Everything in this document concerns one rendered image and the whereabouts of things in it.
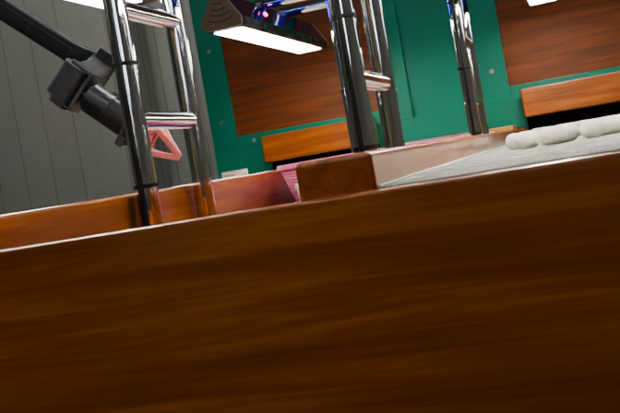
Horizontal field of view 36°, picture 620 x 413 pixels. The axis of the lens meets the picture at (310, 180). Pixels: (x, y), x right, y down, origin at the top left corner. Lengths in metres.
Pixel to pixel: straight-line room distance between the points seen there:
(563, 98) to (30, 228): 1.71
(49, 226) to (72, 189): 4.27
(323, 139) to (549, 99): 0.58
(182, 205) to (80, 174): 3.98
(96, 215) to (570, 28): 1.70
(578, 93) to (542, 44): 0.17
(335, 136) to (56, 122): 2.92
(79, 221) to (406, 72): 1.66
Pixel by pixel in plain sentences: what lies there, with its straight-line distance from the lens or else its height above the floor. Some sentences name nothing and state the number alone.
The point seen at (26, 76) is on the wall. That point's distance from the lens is 5.32.
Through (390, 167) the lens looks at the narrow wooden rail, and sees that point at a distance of 0.69.
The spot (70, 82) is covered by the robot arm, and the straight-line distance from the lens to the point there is 1.75.
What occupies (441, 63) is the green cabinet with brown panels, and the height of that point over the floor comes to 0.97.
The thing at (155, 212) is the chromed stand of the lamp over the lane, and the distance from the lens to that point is 1.00.
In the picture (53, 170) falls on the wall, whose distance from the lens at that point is 5.22.
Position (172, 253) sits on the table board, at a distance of 0.66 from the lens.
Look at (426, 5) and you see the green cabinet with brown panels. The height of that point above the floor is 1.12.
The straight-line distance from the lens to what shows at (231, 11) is 1.78.
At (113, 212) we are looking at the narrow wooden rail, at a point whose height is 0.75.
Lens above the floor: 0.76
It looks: 1 degrees down
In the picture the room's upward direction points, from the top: 10 degrees counter-clockwise
